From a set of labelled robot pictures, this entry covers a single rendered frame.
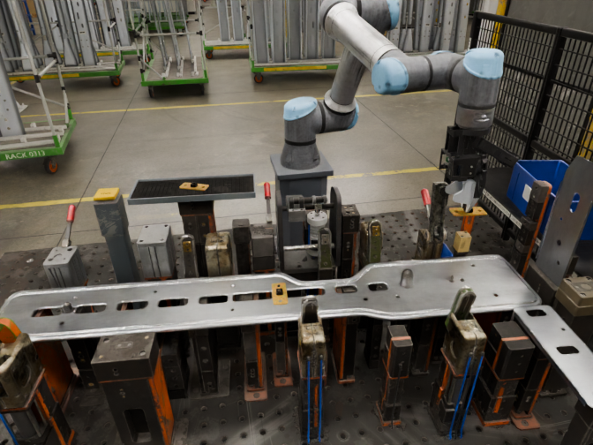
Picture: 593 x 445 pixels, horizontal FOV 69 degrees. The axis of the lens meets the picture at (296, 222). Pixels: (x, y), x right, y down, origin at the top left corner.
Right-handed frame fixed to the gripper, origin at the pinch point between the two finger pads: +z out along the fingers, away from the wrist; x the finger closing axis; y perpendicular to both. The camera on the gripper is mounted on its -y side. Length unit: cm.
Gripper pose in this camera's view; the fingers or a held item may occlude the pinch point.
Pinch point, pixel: (469, 205)
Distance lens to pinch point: 113.4
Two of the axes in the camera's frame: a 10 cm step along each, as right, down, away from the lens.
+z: 0.5, 8.6, 5.1
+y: -9.9, 1.0, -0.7
